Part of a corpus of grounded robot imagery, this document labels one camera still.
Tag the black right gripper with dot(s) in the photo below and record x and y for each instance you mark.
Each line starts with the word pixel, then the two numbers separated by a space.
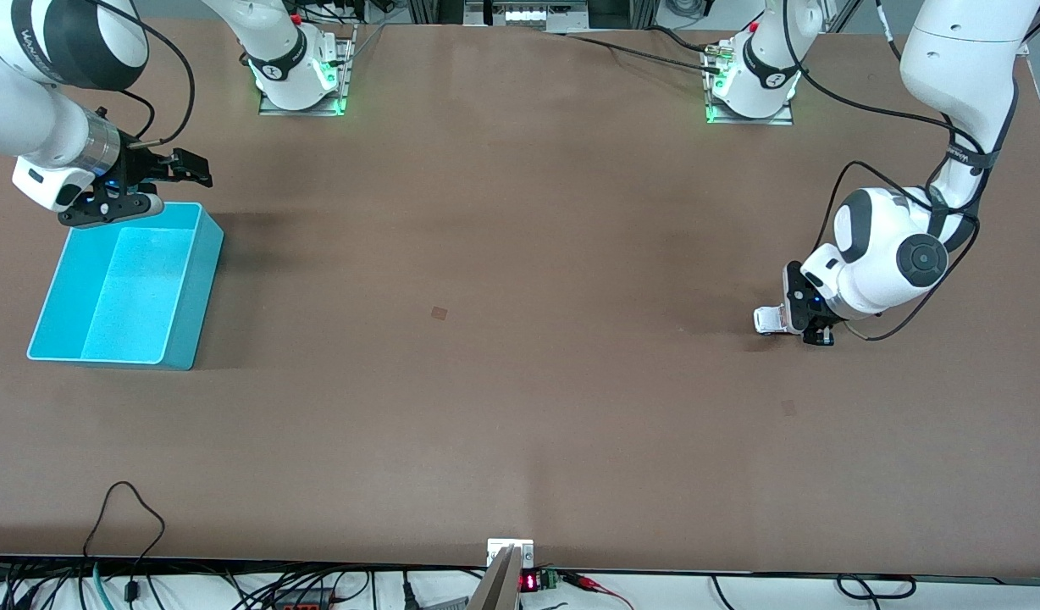
pixel 138 163

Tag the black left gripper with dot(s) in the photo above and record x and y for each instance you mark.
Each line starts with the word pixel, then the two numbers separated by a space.
pixel 798 298

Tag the white toy jeep black roof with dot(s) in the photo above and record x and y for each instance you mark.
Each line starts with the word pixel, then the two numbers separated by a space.
pixel 770 319

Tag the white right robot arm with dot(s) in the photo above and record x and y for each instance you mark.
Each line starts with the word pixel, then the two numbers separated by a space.
pixel 29 119

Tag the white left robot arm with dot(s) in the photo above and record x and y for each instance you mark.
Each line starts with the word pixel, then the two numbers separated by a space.
pixel 952 51

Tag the cyan plastic bin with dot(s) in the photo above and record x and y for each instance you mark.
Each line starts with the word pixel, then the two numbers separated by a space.
pixel 130 288

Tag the silver box white ports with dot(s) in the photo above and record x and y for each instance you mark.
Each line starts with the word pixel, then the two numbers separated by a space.
pixel 528 15

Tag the red digit display module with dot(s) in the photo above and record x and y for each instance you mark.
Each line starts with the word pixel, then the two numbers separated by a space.
pixel 530 582

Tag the orange black power strip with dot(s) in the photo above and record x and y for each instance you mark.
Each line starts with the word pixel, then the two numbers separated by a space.
pixel 304 603

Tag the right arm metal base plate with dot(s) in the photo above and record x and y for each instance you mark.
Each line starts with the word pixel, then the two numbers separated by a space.
pixel 348 76

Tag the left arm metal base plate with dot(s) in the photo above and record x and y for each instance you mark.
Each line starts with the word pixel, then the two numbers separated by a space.
pixel 774 121

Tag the white mount bracket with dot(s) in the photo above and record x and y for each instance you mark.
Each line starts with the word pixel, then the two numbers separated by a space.
pixel 526 552

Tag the grey camera mount bar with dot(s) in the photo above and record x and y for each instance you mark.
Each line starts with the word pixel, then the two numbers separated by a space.
pixel 496 585

